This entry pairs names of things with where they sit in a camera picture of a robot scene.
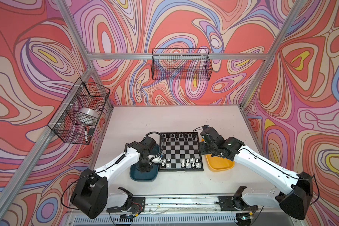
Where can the yellow plastic tray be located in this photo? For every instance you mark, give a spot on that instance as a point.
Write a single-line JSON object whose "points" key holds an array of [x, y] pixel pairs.
{"points": [[217, 164]]}

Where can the black wire basket left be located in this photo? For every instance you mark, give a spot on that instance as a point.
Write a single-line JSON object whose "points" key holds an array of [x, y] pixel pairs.
{"points": [[69, 125]]}

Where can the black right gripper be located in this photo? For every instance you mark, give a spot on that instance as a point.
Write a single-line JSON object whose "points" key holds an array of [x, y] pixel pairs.
{"points": [[202, 149]]}

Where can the teal plastic tray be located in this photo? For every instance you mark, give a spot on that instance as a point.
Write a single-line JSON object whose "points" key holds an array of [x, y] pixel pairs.
{"points": [[136, 175]]}

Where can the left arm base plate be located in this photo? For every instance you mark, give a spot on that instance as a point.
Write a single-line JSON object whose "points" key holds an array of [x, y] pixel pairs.
{"points": [[133, 205]]}

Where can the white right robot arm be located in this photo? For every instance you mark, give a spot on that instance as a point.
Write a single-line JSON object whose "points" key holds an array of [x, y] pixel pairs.
{"points": [[292, 192]]}

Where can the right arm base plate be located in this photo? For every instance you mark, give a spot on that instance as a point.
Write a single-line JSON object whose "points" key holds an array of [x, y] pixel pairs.
{"points": [[234, 203]]}

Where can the black wire basket back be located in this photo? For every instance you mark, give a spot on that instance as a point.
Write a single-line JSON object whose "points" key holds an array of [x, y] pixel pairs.
{"points": [[181, 64]]}

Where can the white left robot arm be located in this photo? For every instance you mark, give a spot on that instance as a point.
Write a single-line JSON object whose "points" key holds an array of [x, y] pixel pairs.
{"points": [[91, 194]]}

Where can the black marker pen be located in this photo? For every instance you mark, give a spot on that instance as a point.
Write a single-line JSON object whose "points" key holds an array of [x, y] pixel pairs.
{"points": [[86, 135]]}

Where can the silver tape roll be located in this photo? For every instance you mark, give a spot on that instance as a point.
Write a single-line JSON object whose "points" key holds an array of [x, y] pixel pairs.
{"points": [[90, 112]]}

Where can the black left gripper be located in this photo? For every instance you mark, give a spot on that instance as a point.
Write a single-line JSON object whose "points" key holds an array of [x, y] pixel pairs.
{"points": [[144, 169]]}

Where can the black white chess board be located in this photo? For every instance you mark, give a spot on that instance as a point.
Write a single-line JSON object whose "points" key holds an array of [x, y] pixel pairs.
{"points": [[181, 152]]}

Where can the black wire basket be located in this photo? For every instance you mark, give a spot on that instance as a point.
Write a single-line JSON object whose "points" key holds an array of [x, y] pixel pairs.
{"points": [[69, 125], [181, 64]]}

